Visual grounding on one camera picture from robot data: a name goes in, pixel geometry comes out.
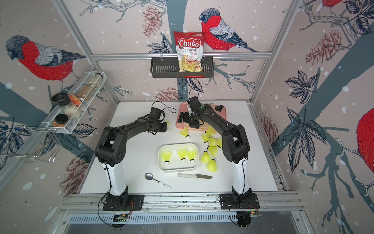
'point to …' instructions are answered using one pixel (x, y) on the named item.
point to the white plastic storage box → (178, 157)
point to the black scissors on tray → (219, 107)
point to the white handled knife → (196, 175)
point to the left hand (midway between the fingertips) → (168, 125)
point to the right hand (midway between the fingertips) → (182, 122)
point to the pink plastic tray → (182, 107)
